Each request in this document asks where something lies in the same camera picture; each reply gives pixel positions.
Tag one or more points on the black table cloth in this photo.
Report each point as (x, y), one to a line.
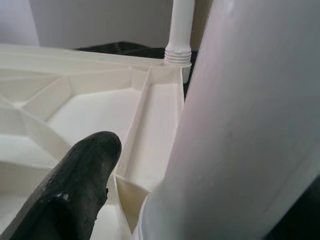
(140, 51)

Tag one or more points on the white plastic table leg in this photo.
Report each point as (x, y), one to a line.
(237, 112)
(180, 25)

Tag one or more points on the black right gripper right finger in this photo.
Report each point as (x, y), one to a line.
(305, 220)

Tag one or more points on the white plastic table top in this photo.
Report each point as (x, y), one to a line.
(87, 107)

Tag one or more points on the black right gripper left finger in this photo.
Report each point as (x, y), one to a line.
(70, 190)

